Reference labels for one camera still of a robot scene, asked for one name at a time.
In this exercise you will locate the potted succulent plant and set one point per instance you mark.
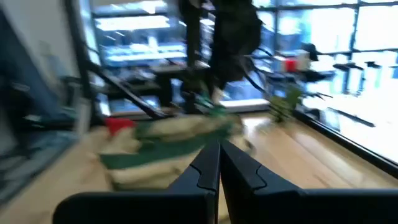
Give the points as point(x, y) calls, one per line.
point(283, 107)

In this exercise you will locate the beige green-trimmed gardening bag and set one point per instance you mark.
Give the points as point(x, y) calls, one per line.
point(149, 177)

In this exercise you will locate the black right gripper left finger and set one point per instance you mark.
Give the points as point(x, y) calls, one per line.
point(199, 202)

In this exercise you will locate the large dark-framed window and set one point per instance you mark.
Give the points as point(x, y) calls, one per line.
point(376, 28)

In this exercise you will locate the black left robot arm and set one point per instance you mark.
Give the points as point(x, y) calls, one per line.
point(236, 37)

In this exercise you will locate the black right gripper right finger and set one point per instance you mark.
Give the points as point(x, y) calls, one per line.
point(255, 202)

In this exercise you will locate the red cloth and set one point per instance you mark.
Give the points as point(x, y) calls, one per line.
point(118, 124)

